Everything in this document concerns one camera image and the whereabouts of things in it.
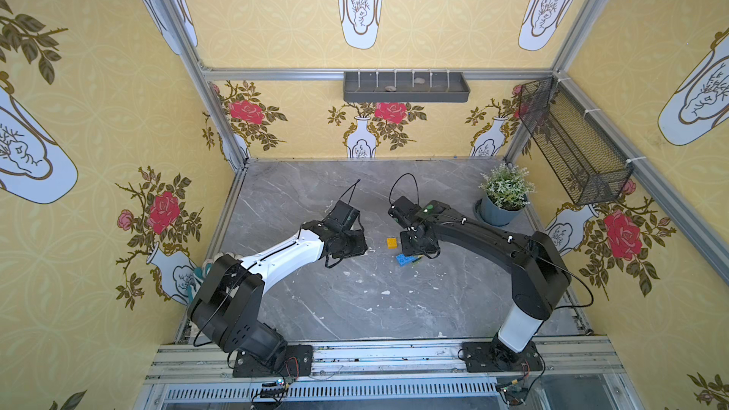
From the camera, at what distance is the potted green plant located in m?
0.90

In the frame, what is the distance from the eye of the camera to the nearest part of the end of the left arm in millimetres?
638

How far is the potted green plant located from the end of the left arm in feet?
1.52
